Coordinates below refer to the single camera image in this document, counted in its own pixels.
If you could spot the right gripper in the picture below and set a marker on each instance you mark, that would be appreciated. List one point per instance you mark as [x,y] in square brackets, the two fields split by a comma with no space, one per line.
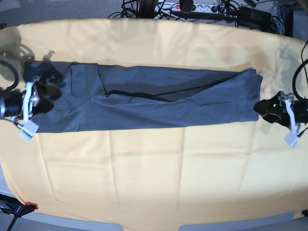
[32,104]

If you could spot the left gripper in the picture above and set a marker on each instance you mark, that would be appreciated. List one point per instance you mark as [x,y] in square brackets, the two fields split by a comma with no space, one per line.
[270,108]

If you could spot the grey-blue T-shirt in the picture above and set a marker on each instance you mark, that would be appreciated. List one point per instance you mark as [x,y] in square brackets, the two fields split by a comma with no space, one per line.
[111,97]

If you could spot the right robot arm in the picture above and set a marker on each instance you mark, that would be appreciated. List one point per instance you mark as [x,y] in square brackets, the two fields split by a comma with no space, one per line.
[11,99]

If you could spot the black power adapter box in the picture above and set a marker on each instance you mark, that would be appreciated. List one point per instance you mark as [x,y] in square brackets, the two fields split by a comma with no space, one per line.
[254,16]

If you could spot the black clamp at right edge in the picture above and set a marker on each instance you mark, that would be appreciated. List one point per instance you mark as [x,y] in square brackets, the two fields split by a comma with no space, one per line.
[305,213]

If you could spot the yellow table cloth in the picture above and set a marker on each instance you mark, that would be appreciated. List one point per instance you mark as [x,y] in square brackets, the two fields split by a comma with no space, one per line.
[159,179]

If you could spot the white power strip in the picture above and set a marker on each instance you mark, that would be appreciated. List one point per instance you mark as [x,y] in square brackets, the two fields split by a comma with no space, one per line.
[190,8]

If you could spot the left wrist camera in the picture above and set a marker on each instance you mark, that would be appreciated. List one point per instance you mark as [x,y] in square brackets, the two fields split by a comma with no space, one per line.
[292,139]

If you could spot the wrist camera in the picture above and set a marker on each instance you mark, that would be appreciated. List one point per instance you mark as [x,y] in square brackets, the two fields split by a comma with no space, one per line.
[28,130]
[292,139]

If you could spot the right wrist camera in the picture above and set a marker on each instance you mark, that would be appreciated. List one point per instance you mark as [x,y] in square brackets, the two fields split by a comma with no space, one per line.
[28,130]

